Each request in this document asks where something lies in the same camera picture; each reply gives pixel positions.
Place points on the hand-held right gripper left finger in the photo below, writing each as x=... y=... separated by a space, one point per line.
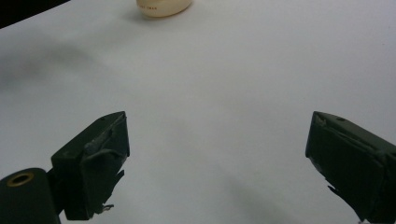
x=93 y=165

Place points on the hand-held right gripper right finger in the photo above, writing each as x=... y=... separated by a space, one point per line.
x=355 y=165

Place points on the cream ceramic cup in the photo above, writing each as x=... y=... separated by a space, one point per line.
x=163 y=7

